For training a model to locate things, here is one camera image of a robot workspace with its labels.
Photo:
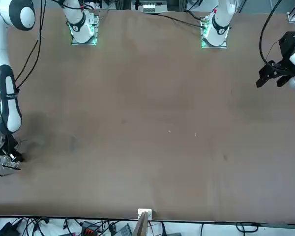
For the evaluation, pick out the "black hub with red ports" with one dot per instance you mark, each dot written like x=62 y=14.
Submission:
x=89 y=231

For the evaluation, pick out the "flat black box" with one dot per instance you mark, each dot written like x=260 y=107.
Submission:
x=5 y=228

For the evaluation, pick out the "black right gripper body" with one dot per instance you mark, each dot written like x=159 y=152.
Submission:
x=7 y=142

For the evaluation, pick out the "clear glass alcohol lamp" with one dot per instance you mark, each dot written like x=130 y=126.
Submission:
x=9 y=161

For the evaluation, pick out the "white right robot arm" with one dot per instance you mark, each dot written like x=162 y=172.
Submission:
x=13 y=118

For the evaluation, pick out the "white power strip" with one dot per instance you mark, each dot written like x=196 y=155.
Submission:
x=151 y=8

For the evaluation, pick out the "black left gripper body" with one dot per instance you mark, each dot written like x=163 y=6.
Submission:
x=288 y=44

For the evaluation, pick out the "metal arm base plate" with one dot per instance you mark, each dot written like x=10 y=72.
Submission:
x=215 y=46
x=84 y=44

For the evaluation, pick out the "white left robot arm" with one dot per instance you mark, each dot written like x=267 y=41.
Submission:
x=220 y=22

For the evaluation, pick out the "silver aluminium frame post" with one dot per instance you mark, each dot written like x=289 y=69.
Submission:
x=143 y=225

